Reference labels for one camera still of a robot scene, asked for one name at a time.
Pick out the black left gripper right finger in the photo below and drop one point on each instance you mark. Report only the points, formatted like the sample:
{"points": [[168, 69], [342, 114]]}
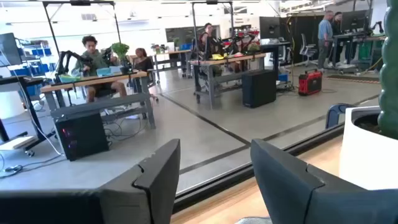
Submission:
{"points": [[295, 193]]}

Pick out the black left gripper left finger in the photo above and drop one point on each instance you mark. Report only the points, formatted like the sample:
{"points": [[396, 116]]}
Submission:
{"points": [[124, 202]]}

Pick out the black background robot arm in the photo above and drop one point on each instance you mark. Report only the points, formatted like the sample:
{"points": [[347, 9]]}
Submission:
{"points": [[64, 60]]}

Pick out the white faceted plant pot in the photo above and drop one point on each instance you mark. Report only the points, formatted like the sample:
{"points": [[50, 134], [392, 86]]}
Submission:
{"points": [[363, 161]]}

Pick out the black computer tower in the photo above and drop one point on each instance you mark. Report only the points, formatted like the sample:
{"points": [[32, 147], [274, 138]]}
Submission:
{"points": [[258, 88], [82, 137]]}

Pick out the wooden workbench with grey legs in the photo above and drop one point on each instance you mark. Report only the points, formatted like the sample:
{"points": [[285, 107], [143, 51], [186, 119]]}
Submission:
{"points": [[102, 105], [236, 59]]}

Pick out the red portable power box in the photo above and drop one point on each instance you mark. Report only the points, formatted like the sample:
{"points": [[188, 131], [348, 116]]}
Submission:
{"points": [[311, 83]]}

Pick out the white flat board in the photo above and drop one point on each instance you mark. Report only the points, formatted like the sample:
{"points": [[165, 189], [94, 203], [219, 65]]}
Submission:
{"points": [[17, 143]]}

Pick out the person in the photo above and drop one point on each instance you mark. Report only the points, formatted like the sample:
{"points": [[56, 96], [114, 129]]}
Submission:
{"points": [[206, 39], [143, 63], [96, 60], [325, 31], [336, 28]]}

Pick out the grey office chair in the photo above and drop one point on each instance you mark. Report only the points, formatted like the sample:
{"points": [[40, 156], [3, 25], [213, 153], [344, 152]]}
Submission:
{"points": [[306, 49]]}

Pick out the green cactus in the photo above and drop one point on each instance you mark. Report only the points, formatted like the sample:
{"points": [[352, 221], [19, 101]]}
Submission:
{"points": [[390, 77]]}

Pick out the white round bin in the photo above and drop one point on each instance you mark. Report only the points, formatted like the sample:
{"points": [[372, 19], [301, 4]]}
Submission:
{"points": [[9, 105]]}

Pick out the green potted plant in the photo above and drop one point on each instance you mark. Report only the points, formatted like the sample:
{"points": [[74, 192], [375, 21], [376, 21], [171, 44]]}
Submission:
{"points": [[120, 49]]}

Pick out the black standing desk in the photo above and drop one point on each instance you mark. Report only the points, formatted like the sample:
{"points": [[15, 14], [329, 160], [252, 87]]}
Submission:
{"points": [[348, 35]]}

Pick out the black monitor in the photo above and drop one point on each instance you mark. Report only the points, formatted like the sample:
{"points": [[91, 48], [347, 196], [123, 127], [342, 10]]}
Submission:
{"points": [[270, 28], [9, 49], [354, 21]]}

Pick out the blue storage bin shelf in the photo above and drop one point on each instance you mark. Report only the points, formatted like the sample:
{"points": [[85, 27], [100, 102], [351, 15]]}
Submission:
{"points": [[40, 51]]}

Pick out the black partition wall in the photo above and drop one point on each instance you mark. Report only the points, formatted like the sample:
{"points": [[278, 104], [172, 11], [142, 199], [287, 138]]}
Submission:
{"points": [[298, 37]]}

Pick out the black overhead camera frame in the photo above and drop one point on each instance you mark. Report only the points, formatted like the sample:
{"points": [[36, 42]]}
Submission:
{"points": [[79, 2], [194, 37]]}

